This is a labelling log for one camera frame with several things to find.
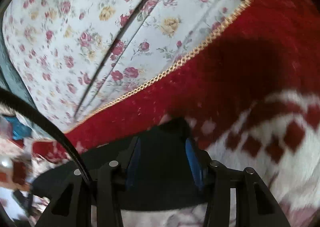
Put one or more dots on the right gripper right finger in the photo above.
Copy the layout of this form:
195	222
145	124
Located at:
255	204

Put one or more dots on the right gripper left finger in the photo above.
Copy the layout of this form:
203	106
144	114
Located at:
72	202

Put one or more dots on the black pants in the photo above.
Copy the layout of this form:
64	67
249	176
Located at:
160	180

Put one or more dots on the blue plastic bag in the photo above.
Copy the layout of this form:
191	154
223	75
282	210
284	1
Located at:
19	130

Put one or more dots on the red white floral blanket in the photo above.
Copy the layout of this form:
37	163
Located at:
249	92

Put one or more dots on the floral quilt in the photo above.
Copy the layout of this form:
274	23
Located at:
74	56

